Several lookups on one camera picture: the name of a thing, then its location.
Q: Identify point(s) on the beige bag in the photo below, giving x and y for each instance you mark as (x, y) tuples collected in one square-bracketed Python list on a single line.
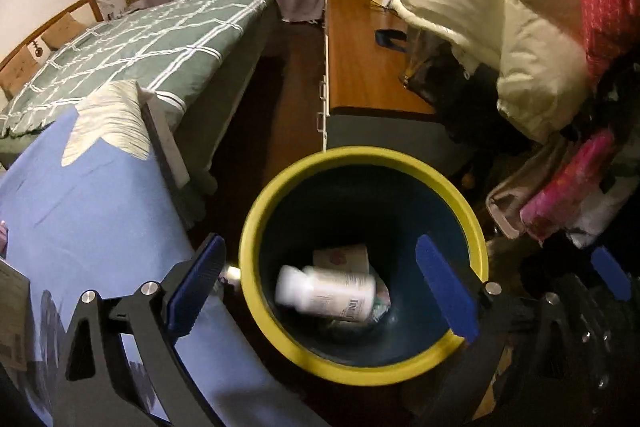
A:
[(510, 202)]

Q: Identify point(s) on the black garment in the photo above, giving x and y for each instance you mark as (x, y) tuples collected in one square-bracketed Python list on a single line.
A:
[(460, 102)]

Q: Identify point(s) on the blue star blanket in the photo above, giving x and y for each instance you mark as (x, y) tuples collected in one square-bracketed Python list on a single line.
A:
[(90, 207)]

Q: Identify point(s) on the dark blue item on dresser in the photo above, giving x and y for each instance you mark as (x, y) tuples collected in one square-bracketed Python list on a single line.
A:
[(392, 38)]

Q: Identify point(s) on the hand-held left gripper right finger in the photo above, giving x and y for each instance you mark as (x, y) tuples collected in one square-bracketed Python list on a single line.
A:
[(445, 289)]

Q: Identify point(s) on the green plaid bedspread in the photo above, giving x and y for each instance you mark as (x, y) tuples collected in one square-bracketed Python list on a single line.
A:
[(150, 42)]

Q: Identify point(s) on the pink patterned garment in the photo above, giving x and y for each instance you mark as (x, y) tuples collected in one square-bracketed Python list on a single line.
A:
[(575, 187)]

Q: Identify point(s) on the tan pillow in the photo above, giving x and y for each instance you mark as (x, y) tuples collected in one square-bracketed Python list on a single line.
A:
[(62, 32), (17, 72)]

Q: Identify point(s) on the wooden desk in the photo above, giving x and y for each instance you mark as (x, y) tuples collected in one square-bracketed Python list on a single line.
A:
[(360, 67)]

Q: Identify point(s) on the wooden bed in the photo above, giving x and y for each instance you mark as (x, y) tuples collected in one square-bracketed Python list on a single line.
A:
[(250, 42)]

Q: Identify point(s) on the white pill bottle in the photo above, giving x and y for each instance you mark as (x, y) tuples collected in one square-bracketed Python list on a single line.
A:
[(330, 292)]

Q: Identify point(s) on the yellow rim trash bin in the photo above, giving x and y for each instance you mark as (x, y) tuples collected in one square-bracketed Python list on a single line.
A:
[(260, 257)]

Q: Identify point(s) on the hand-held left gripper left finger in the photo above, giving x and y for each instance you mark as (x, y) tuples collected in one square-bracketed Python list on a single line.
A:
[(195, 292)]

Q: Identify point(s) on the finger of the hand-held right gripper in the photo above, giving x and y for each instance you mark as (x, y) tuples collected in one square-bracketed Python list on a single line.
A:
[(612, 274)]

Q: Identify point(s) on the plastic wrapper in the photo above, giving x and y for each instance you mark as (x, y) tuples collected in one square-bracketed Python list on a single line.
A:
[(382, 302)]

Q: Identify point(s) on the cream down jacket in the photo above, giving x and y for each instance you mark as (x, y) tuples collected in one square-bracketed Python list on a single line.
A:
[(500, 7)]

